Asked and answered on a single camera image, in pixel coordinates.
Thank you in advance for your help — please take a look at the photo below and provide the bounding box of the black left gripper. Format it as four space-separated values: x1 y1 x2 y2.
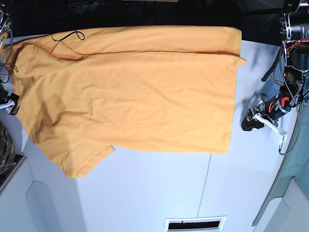
241 93 293 131

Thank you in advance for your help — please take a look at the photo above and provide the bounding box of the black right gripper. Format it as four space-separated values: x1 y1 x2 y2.
0 93 19 116

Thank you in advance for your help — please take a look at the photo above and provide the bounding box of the orange t-shirt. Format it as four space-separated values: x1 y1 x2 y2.
10 26 245 178

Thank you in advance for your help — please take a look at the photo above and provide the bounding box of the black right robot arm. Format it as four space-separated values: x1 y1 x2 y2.
0 0 19 116

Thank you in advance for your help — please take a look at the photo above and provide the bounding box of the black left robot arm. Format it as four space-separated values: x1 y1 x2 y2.
241 0 309 135

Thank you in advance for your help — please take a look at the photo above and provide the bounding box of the camouflage fabric bundle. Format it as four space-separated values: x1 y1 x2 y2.
0 124 16 175

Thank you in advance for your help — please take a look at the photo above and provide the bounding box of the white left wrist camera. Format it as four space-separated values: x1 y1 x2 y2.
279 135 287 145

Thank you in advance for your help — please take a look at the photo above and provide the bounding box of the black cable loop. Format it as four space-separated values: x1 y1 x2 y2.
51 30 85 42

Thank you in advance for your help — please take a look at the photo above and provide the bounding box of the white table cable grommet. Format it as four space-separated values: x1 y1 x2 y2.
164 216 226 232

